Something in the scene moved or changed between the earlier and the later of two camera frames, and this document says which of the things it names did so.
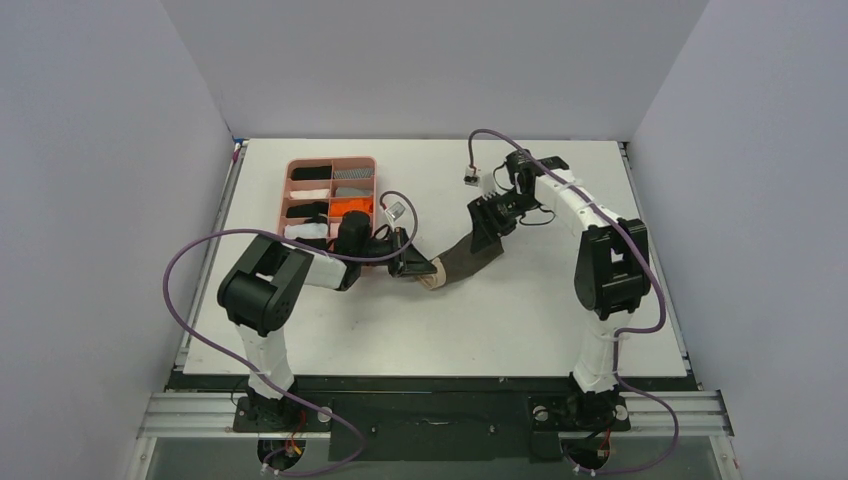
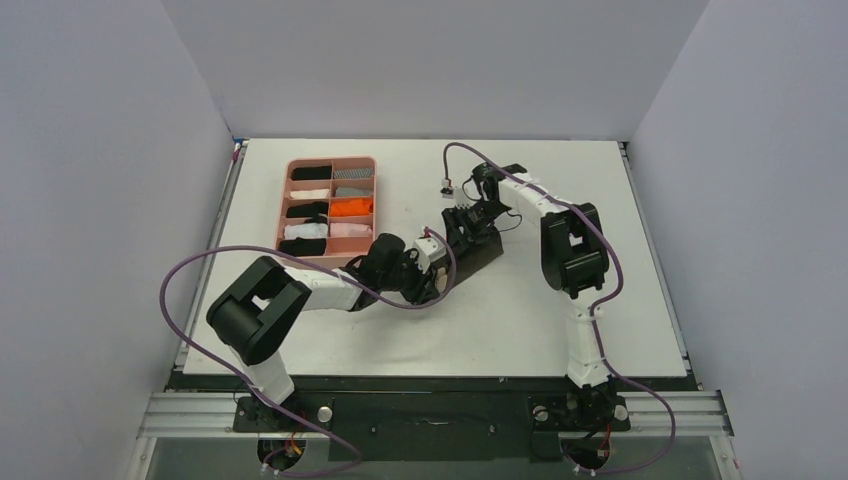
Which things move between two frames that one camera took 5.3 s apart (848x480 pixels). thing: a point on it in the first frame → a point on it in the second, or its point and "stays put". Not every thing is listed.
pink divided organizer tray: (319, 190) stays put
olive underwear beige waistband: (459, 261) stays put
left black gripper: (410, 262) → (424, 287)
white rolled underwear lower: (311, 230) stays put
